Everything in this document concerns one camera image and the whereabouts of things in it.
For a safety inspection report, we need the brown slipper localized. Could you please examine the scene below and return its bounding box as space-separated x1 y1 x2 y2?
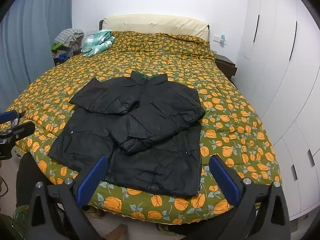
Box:
85 204 107 217

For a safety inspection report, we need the green plaid cloth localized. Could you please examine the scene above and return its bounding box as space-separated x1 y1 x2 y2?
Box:
81 29 115 57

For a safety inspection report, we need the pile of mixed clothes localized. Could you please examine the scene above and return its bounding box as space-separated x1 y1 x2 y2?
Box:
51 40 83 67

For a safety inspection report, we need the black puffer jacket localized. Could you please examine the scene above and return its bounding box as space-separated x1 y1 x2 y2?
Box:
49 70 206 197

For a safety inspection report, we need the grey striped cloth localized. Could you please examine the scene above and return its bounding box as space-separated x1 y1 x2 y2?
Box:
54 28 84 48

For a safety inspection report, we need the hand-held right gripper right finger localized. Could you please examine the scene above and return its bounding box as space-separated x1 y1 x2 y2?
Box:
209 156 292 240

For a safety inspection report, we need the white wardrobe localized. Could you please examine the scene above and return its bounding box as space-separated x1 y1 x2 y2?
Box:
236 0 320 218

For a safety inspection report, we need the wall socket with blue plug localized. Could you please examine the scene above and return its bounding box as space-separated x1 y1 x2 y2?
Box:
214 34 228 47

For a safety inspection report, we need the dark wooden nightstand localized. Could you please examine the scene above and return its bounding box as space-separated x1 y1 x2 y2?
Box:
214 54 237 82

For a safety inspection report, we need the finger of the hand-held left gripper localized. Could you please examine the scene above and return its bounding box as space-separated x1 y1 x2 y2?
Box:
0 121 36 143
0 111 25 128

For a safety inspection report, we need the person's floral top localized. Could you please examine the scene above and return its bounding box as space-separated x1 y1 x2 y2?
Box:
12 205 33 240

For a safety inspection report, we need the green orange floral quilt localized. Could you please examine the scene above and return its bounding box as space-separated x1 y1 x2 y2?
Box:
5 30 283 227

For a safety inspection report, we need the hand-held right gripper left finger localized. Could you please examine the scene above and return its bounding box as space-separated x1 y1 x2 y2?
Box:
25 156 108 240

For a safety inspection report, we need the cream padded headboard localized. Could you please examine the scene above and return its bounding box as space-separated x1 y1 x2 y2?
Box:
103 14 210 42

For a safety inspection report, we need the blue curtain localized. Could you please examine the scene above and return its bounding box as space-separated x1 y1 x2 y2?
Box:
0 0 73 98

